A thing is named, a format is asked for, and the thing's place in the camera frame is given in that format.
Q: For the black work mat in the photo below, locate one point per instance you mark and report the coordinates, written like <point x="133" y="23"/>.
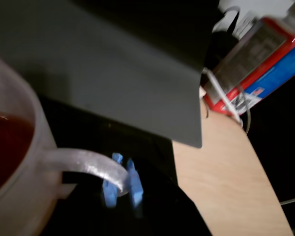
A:
<point x="100" y="127"/>

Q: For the red blue carton box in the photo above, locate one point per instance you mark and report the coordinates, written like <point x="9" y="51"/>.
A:
<point x="268" y="61"/>

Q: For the small white plug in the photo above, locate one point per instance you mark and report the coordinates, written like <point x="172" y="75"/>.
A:
<point x="202" y="93"/>

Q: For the black gripper finger blue tape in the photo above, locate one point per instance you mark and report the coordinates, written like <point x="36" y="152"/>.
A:
<point x="110" y="196"/>
<point x="137" y="194"/>

